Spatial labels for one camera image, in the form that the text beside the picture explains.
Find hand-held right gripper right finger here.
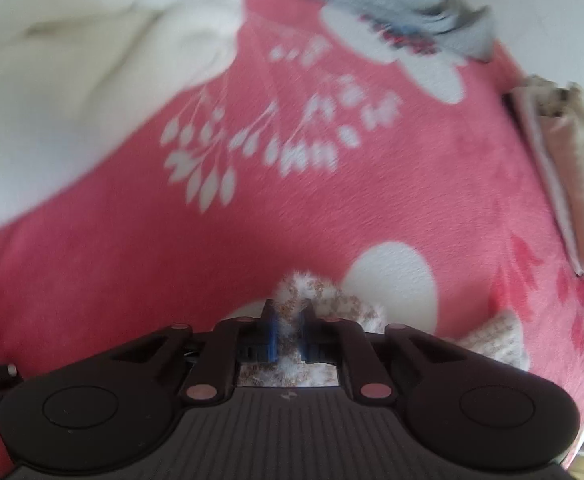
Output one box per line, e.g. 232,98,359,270
299,305,472,406

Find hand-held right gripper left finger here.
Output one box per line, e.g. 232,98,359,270
107,300,279,406

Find beige houndstooth fleece-lined cardigan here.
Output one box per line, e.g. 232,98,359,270
234,270,530,390

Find pink floral blanket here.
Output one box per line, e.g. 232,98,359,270
0,0,584,480

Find white plush garment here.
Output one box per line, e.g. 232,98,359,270
0,0,245,243

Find cream folded garment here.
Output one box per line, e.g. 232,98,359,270
504,74,584,278

